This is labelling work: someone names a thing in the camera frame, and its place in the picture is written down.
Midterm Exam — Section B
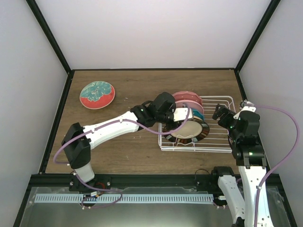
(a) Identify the dark striped rim plate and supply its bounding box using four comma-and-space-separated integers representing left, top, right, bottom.
164, 118, 210, 145

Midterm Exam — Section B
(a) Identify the red and teal floral plate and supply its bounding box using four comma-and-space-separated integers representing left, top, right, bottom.
79, 81, 116, 110

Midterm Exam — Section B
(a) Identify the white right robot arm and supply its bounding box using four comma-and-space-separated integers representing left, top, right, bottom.
210, 104, 274, 227

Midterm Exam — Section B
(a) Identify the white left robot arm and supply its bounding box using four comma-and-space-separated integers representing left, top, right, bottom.
58, 92, 191, 191

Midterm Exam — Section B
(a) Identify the light pink plate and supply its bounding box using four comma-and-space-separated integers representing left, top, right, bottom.
176, 99, 204, 114

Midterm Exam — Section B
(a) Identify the dark pink scalloped plate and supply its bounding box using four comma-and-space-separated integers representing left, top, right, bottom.
173, 91, 203, 105

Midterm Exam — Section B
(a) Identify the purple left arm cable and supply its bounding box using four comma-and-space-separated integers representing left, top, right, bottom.
53, 107, 190, 210

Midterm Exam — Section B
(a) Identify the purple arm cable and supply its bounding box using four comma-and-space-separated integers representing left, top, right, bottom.
53, 107, 190, 210
254, 105, 300, 227

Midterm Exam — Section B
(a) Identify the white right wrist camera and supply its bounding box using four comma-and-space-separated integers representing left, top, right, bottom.
233, 100, 256, 120

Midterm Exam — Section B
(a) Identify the white wire dish rack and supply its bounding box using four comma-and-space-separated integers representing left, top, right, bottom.
158, 96, 236, 153

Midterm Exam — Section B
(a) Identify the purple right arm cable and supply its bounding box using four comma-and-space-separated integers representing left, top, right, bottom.
254, 105, 300, 227

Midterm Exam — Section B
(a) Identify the black front mounting rail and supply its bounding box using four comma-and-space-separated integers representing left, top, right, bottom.
28, 174, 280, 192

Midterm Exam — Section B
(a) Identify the slotted grey cable duct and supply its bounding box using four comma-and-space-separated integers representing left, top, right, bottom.
34, 193, 214, 204

